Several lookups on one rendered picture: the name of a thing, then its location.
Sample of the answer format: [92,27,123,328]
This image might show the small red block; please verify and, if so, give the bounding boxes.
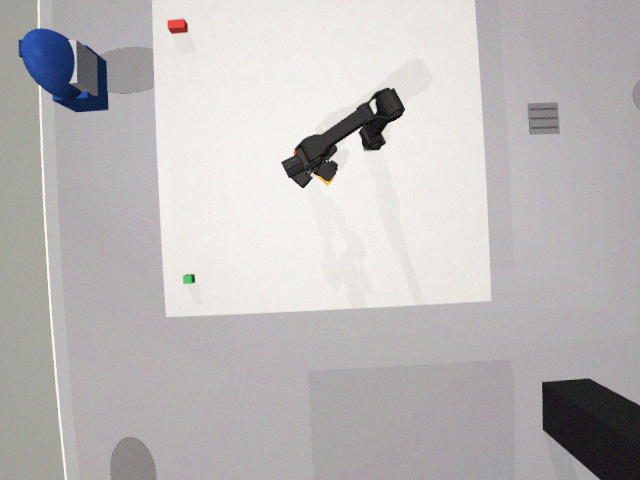
[168,19,188,34]

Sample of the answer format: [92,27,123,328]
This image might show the yellow bar with red block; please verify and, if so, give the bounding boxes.
[316,175,334,186]

